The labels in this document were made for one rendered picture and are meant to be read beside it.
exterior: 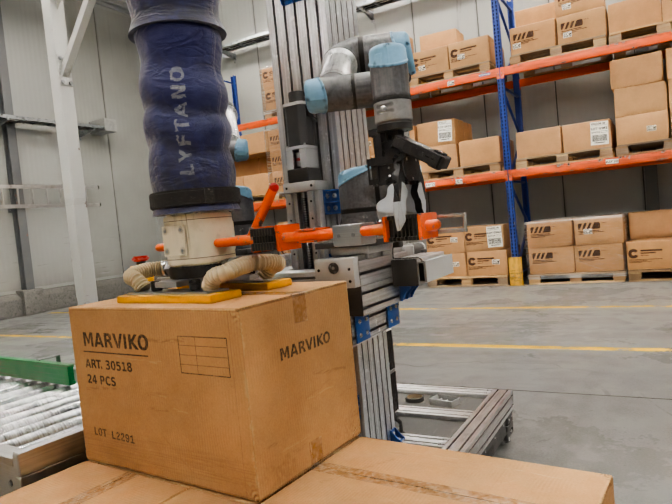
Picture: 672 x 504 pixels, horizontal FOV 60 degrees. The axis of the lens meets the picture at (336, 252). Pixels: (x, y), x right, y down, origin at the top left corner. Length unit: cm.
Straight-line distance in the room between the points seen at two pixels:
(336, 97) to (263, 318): 49
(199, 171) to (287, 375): 52
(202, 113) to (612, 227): 717
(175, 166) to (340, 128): 83
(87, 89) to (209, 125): 1197
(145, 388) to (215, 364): 25
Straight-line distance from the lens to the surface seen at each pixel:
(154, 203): 147
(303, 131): 206
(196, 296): 134
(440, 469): 136
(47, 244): 1223
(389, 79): 116
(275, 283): 146
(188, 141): 143
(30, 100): 1256
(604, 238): 825
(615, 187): 958
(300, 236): 126
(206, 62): 150
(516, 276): 839
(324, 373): 141
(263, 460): 127
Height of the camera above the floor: 109
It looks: 3 degrees down
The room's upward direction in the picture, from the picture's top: 6 degrees counter-clockwise
